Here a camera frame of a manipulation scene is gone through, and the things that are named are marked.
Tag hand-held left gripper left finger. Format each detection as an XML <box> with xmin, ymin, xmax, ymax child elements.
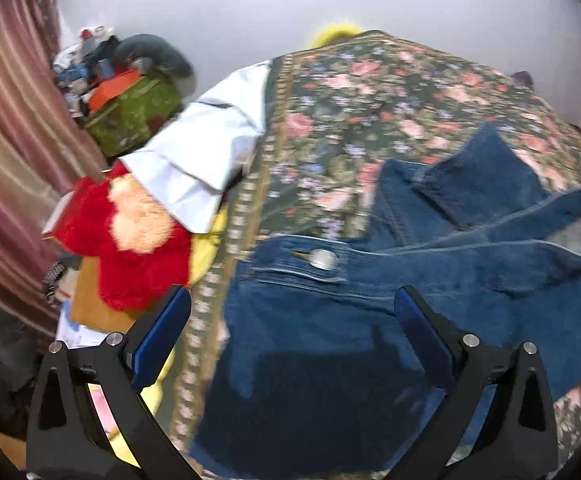
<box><xmin>25</xmin><ymin>285</ymin><xmax>201</xmax><ymax>480</ymax></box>

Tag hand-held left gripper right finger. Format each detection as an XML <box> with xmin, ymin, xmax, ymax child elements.
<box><xmin>388</xmin><ymin>285</ymin><xmax>559</xmax><ymax>480</ymax></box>

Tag blue denim jacket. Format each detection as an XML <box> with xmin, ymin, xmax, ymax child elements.
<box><xmin>190</xmin><ymin>125</ymin><xmax>581</xmax><ymax>480</ymax></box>

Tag red plush toy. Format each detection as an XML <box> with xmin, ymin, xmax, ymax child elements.
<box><xmin>53</xmin><ymin>165</ymin><xmax>194</xmax><ymax>311</ymax></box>

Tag brown wooden board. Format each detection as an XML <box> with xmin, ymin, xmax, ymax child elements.
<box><xmin>68</xmin><ymin>257</ymin><xmax>144</xmax><ymax>331</ymax></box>

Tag scattered printed papers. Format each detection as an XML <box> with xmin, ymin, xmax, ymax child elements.
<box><xmin>55</xmin><ymin>320</ymin><xmax>131</xmax><ymax>351</ymax></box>

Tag red box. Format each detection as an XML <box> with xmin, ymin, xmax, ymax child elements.
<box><xmin>43</xmin><ymin>195</ymin><xmax>78</xmax><ymax>241</ymax></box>

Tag dark cloth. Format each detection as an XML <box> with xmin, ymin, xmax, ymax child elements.
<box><xmin>0</xmin><ymin>310</ymin><xmax>46</xmax><ymax>431</ymax></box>

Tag white cloth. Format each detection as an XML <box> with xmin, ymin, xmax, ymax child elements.
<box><xmin>120</xmin><ymin>60</ymin><xmax>271</xmax><ymax>233</ymax></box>

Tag green patterned box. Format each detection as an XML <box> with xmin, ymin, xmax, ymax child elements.
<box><xmin>83</xmin><ymin>75</ymin><xmax>184</xmax><ymax>158</ymax></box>

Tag green floral blanket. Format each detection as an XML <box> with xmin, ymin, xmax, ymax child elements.
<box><xmin>170</xmin><ymin>30</ymin><xmax>581</xmax><ymax>480</ymax></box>

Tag orange box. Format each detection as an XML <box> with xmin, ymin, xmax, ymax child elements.
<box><xmin>88</xmin><ymin>70</ymin><xmax>141</xmax><ymax>111</ymax></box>

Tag striped pink gold curtain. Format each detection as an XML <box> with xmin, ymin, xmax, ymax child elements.
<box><xmin>0</xmin><ymin>0</ymin><xmax>106</xmax><ymax>331</ymax></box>

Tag pile of clutter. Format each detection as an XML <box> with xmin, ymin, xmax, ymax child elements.
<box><xmin>53</xmin><ymin>27</ymin><xmax>121</xmax><ymax>116</ymax></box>

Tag yellow round cushion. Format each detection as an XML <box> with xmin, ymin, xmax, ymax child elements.
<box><xmin>311</xmin><ymin>20</ymin><xmax>366</xmax><ymax>48</ymax></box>

